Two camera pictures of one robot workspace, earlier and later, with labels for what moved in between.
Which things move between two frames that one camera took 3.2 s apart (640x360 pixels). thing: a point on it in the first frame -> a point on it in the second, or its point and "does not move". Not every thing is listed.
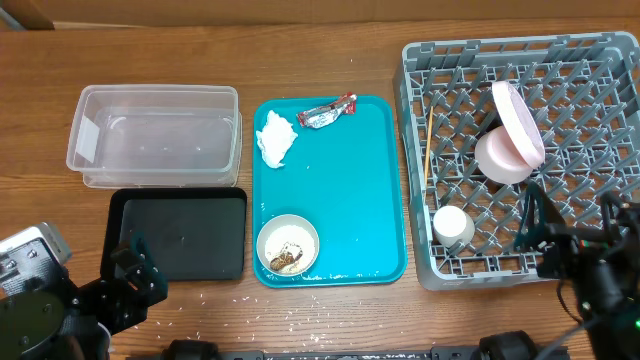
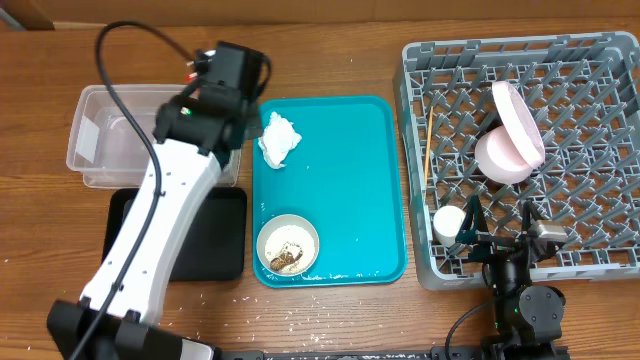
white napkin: [275, 138] does not move
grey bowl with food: [287, 245] does not move
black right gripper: [558, 250] -> [501, 241]
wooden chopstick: [428, 146] does not move
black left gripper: [129, 305] -> [254, 115]
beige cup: [453, 225] does not move
